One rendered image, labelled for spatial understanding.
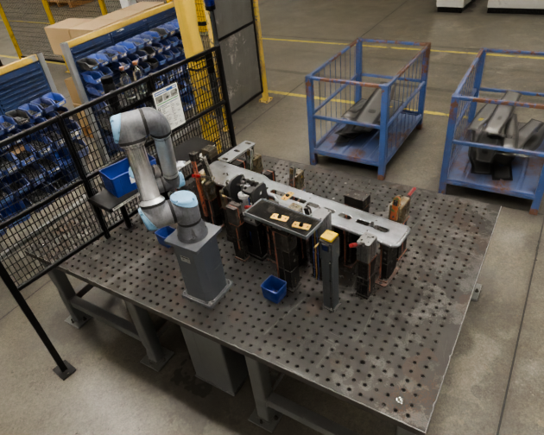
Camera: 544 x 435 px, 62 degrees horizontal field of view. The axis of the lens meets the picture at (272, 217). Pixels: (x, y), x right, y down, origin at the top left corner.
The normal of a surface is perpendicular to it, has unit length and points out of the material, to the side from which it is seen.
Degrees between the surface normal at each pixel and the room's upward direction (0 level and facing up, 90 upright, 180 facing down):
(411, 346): 0
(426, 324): 0
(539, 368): 0
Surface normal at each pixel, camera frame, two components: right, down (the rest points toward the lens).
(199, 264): 0.24, 0.57
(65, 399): -0.10, -0.79
